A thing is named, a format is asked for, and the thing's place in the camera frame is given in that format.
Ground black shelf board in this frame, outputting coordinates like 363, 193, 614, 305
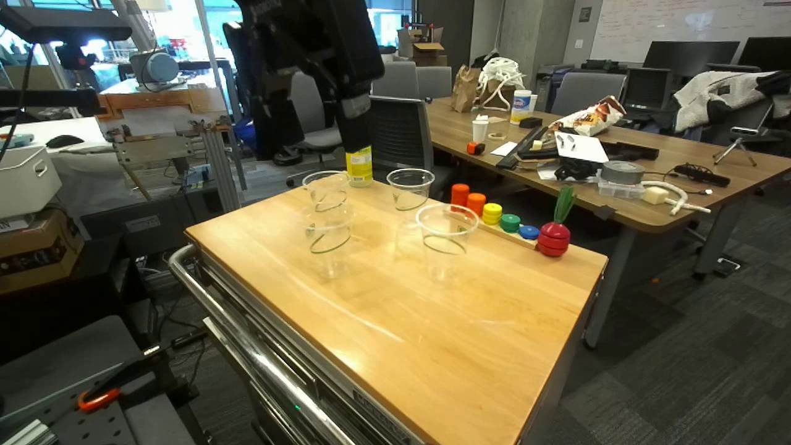
0, 1, 135, 43

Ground large cardboard box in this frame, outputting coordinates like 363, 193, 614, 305
0, 204, 89, 296

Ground grey perforated plate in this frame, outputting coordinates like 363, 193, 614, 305
0, 310, 200, 445

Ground steel cart handle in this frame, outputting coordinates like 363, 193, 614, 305
166, 242, 358, 445

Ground white jacket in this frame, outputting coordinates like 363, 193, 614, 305
672, 67, 782, 136

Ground clear plastic cup green line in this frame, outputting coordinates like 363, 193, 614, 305
301, 209, 358, 281
384, 165, 437, 214
299, 168, 356, 216
413, 199, 483, 284

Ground chips bag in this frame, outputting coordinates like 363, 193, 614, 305
549, 90, 631, 137

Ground orange toy peg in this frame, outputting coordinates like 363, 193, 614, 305
466, 190, 491, 219

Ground black remote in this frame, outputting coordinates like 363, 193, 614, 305
671, 161, 734, 190

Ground dark blue office chair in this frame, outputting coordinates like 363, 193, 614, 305
238, 68, 304, 162

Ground small white plastic bottle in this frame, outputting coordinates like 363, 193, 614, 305
470, 113, 493, 146

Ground black cable bundle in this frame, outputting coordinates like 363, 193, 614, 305
552, 158, 603, 184

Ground grey cylindrical device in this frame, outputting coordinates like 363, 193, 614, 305
128, 47, 183, 90

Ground orange handled clamp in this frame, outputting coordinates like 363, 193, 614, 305
74, 352, 168, 415

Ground brown paper bag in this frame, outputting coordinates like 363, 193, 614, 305
450, 63, 486, 115

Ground black computer mouse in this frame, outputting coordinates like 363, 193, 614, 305
46, 131, 88, 151

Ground white wire basket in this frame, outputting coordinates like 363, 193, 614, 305
475, 55, 528, 111

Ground black mesh office chair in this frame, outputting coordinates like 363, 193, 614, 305
367, 94, 457, 199

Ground small cardboard box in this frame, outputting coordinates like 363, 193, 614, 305
408, 36, 450, 68

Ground wooden topped workbench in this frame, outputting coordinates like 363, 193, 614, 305
96, 80, 245, 211

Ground black flat pouch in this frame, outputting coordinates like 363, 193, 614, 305
602, 137, 664, 162

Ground small black monitor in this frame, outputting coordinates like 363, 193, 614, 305
618, 63, 677, 119

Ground white cable bundle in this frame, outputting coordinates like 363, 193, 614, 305
639, 177, 712, 216

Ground red toy apple green leaves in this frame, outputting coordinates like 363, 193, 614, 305
535, 184, 580, 261

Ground red toy peg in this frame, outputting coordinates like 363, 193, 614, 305
449, 179, 473, 209

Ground grey office chair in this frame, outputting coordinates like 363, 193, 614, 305
282, 68, 350, 188
547, 68, 631, 119
371, 59, 456, 104

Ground spray bottle yellow label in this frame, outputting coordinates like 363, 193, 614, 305
344, 146, 377, 188

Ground wooden office desk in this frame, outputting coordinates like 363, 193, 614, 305
426, 95, 791, 352

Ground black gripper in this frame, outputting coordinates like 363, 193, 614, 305
340, 87, 378, 155

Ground white storage box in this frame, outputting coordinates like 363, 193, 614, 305
0, 142, 64, 221

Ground white paper sheet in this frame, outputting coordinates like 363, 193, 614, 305
552, 131, 614, 165

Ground white blue canister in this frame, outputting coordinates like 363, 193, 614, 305
510, 87, 540, 125

